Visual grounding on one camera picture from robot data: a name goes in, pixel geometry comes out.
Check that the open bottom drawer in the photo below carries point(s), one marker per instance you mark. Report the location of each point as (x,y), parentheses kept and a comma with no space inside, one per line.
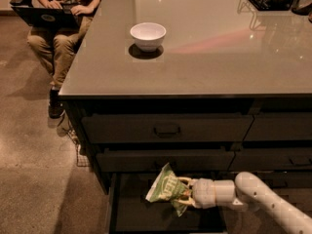
(130,213)

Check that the middle left drawer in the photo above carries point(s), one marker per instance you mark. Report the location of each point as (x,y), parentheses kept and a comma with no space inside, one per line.
(181,160)

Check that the top right drawer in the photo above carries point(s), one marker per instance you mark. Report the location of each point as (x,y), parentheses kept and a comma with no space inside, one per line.
(280,126)

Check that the bottom right drawer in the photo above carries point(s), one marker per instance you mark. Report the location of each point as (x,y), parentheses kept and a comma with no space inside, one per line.
(287,179)

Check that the green jalapeno chip bag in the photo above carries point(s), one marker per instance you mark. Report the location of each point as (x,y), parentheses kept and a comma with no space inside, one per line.
(167,187)

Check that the top left drawer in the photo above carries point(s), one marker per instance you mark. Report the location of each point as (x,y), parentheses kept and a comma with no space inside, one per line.
(145,128)

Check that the dark round object on counter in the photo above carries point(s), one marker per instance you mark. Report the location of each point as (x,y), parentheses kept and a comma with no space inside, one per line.
(302,7)

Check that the middle right drawer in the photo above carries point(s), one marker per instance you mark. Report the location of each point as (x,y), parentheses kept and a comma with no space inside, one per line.
(272,159)

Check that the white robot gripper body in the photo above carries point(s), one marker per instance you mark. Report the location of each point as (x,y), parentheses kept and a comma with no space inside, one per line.
(204,192)

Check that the wire rack on floor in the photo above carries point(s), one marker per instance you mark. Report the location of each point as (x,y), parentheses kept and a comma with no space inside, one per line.
(81,158)

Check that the white ceramic bowl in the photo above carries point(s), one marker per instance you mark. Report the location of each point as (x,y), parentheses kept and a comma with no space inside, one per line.
(148,36)

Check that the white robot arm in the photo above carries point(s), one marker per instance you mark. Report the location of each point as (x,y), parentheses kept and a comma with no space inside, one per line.
(243,192)

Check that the seated person in khakis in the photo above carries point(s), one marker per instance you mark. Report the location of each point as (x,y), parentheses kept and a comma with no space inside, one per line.
(56,48)

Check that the black laptop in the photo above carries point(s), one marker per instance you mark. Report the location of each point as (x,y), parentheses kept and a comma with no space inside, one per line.
(51,18)

